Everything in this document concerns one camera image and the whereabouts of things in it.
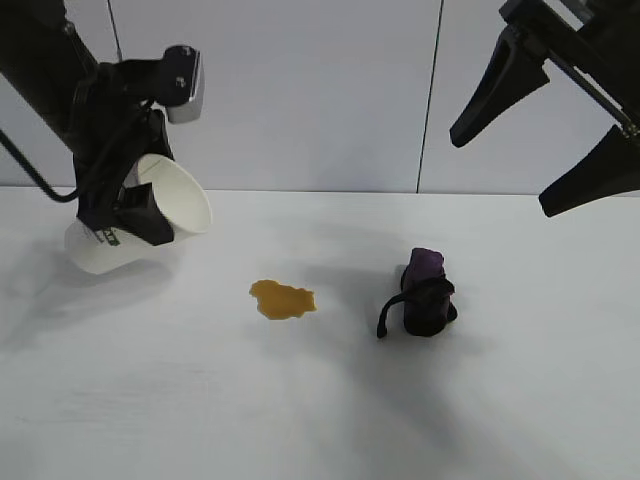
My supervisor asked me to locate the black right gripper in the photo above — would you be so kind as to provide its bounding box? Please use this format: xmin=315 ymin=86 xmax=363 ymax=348
xmin=449 ymin=0 xmax=640 ymax=219

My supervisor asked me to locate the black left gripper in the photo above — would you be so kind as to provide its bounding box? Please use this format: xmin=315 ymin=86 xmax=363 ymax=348
xmin=72 ymin=57 xmax=176 ymax=247

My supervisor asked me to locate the white paper coffee cup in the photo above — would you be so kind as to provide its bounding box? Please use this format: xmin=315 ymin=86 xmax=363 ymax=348
xmin=64 ymin=152 xmax=214 ymax=275

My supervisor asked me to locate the purple cloth with strap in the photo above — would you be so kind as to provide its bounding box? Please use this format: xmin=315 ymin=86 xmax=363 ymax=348
xmin=376 ymin=246 xmax=459 ymax=340

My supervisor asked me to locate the brown coffee spill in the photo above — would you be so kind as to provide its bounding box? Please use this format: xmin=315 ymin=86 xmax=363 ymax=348
xmin=249 ymin=278 xmax=319 ymax=321

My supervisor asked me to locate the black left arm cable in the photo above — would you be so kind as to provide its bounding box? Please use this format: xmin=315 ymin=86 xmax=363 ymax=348
xmin=0 ymin=128 xmax=81 ymax=204

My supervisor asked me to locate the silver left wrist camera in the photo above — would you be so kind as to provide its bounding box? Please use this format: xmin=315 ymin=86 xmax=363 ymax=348
xmin=160 ymin=44 xmax=207 ymax=125

